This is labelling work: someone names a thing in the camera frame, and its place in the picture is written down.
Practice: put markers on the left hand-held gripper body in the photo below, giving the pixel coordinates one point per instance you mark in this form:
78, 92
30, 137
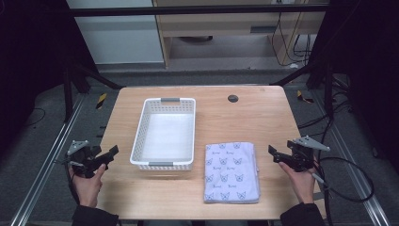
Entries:
82, 157

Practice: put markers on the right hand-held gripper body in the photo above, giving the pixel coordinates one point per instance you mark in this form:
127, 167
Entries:
302, 155

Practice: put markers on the person's right hand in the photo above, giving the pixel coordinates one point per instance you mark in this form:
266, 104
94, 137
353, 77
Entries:
299, 183

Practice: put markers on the person's left hand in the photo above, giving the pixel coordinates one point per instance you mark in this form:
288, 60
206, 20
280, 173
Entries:
87, 188

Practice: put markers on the folded lilac printed towel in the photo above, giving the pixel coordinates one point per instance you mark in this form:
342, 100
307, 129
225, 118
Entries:
231, 172

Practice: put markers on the black yellow striped tape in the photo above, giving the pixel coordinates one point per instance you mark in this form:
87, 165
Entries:
101, 100
303, 98

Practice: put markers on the white perforated plastic basket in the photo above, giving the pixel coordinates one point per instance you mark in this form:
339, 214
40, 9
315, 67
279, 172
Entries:
164, 138

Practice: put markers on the black metal stand leg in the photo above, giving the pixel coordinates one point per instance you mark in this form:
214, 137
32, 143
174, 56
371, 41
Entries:
327, 91
68, 94

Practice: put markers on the white cabinet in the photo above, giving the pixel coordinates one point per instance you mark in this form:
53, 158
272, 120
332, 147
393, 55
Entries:
116, 40

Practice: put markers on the light wooden desk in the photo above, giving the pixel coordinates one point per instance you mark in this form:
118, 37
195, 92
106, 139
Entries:
219, 26

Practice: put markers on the aluminium floor rail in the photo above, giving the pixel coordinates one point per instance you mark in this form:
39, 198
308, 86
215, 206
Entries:
47, 163
354, 169

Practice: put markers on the black horizontal frame bar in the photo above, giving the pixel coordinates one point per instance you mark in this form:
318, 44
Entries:
188, 10

